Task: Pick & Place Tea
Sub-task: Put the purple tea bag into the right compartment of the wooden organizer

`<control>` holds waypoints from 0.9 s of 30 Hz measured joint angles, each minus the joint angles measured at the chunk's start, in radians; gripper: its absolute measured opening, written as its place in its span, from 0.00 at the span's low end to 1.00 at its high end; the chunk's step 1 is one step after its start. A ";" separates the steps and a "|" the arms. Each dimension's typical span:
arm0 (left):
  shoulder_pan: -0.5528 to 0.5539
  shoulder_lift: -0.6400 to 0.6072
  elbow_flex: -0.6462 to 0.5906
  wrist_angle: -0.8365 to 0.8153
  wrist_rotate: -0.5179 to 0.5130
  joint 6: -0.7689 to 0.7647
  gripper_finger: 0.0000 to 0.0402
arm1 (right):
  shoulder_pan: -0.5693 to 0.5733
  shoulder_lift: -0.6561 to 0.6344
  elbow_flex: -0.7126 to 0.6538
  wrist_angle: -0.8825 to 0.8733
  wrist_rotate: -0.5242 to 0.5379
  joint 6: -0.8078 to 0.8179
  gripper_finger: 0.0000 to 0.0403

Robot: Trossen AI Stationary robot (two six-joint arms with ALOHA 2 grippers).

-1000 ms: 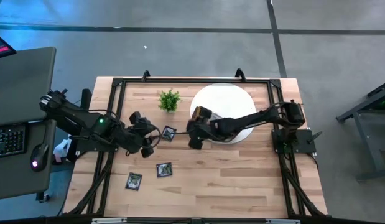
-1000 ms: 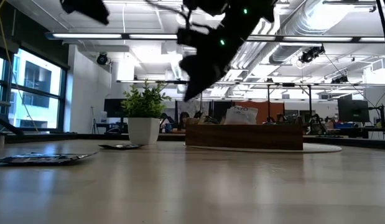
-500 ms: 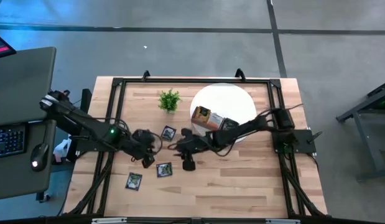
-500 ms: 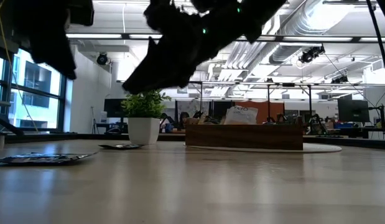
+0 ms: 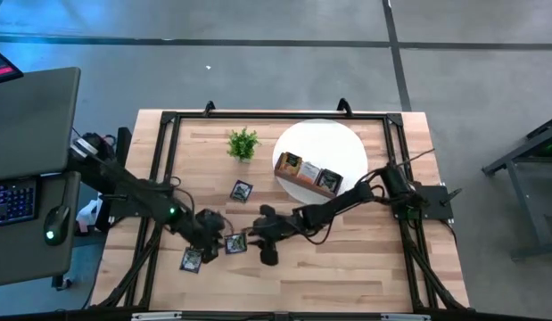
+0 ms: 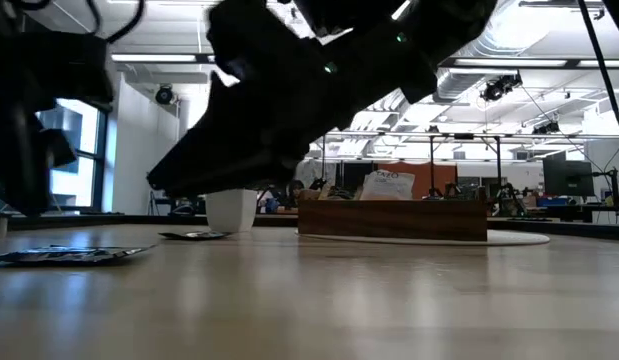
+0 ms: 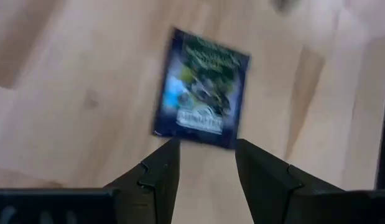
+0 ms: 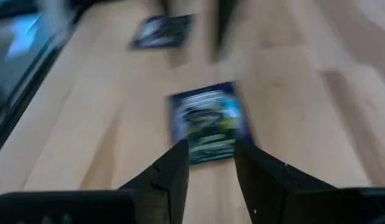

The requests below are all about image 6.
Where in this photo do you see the dark wooden tea box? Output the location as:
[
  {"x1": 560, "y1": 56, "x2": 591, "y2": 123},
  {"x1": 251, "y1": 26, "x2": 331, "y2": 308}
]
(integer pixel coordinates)
[{"x1": 297, "y1": 198, "x2": 489, "y2": 243}]

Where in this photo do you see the orange partition panel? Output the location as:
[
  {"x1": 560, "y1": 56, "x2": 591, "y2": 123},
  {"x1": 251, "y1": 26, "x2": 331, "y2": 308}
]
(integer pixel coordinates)
[{"x1": 377, "y1": 162, "x2": 459, "y2": 200}]

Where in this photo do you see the black partition panel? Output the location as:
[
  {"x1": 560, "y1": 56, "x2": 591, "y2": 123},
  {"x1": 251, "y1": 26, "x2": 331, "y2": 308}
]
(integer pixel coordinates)
[{"x1": 338, "y1": 162, "x2": 378, "y2": 191}]

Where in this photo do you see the black ceiling camera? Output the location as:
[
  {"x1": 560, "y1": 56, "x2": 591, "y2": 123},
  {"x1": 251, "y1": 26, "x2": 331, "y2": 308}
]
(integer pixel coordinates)
[{"x1": 155, "y1": 83, "x2": 175, "y2": 106}]

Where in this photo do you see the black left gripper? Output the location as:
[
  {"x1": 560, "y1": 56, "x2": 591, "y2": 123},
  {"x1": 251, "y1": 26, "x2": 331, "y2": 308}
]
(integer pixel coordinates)
[{"x1": 0, "y1": 102, "x2": 79, "y2": 217}]

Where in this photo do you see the person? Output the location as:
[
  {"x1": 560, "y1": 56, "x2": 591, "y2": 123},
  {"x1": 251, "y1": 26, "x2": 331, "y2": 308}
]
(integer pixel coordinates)
[{"x1": 287, "y1": 179, "x2": 306, "y2": 206}]

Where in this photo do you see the black aluminium table frame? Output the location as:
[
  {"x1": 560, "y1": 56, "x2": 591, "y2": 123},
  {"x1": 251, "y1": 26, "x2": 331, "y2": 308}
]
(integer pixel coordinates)
[{"x1": 0, "y1": 212, "x2": 619, "y2": 239}]

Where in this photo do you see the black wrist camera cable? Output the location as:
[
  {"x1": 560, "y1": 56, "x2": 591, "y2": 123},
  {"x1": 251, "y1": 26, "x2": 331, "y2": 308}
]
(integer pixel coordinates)
[
  {"x1": 577, "y1": 0, "x2": 619, "y2": 156},
  {"x1": 86, "y1": 0, "x2": 146, "y2": 45}
]

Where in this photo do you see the green plant in white pot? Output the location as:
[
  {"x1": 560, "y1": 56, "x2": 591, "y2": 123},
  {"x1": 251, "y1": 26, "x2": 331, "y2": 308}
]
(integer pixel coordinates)
[{"x1": 204, "y1": 188, "x2": 259, "y2": 234}]

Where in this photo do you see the black left wrist camera cable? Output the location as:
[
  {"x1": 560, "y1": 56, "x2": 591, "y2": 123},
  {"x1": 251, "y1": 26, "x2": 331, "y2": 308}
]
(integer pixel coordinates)
[{"x1": 86, "y1": 0, "x2": 146, "y2": 45}]

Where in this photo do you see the large office window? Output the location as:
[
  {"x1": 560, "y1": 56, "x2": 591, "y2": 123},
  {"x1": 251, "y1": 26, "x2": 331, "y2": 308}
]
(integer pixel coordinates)
[{"x1": 36, "y1": 97, "x2": 108, "y2": 211}]

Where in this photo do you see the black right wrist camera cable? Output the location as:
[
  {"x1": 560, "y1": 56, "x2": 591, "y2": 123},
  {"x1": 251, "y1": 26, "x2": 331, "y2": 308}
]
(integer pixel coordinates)
[{"x1": 577, "y1": 0, "x2": 619, "y2": 156}]

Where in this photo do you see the black overhead rig frame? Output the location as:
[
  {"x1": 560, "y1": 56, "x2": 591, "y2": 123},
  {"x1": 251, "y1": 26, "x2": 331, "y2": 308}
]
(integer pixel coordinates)
[{"x1": 308, "y1": 130, "x2": 619, "y2": 201}]

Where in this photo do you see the white orange Tazo tea packet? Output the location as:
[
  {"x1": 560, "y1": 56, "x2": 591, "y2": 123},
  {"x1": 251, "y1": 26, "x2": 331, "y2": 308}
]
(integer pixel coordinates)
[{"x1": 359, "y1": 169, "x2": 417, "y2": 202}]

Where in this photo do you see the long ceiling light bar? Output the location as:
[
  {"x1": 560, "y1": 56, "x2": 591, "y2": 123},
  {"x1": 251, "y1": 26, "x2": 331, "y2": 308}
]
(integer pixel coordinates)
[{"x1": 111, "y1": 53, "x2": 619, "y2": 70}]

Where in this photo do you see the grey ventilation duct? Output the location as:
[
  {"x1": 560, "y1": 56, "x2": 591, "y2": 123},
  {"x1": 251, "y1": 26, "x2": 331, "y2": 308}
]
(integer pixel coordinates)
[{"x1": 436, "y1": 0, "x2": 590, "y2": 101}]

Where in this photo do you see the dark background desk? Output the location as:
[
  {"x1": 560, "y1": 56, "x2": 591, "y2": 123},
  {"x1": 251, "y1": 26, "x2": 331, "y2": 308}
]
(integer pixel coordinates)
[{"x1": 533, "y1": 202, "x2": 619, "y2": 224}]

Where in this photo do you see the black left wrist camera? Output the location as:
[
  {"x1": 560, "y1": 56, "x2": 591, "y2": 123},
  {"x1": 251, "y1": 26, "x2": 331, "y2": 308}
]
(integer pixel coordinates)
[{"x1": 0, "y1": 30, "x2": 115, "y2": 109}]

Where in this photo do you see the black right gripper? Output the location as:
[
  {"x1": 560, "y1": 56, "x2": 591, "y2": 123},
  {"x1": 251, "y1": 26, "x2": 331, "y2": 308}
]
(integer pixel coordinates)
[{"x1": 146, "y1": 0, "x2": 440, "y2": 199}]

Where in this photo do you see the white round plate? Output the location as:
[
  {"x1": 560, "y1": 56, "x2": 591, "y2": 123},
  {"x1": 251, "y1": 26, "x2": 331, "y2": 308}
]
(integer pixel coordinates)
[{"x1": 296, "y1": 229, "x2": 551, "y2": 247}]

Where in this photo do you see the black monitor on arm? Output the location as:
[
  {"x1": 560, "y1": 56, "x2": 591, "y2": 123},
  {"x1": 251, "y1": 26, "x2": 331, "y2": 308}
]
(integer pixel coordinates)
[{"x1": 542, "y1": 158, "x2": 596, "y2": 198}]

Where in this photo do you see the small black ceiling spotlight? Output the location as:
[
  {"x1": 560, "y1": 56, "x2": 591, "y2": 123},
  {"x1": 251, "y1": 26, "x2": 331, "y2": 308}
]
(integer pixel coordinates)
[{"x1": 531, "y1": 119, "x2": 563, "y2": 136}]

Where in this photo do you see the small dark foil tea packet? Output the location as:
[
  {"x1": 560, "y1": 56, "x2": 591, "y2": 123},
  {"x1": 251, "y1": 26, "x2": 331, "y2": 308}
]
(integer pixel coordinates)
[{"x1": 157, "y1": 230, "x2": 234, "y2": 242}]

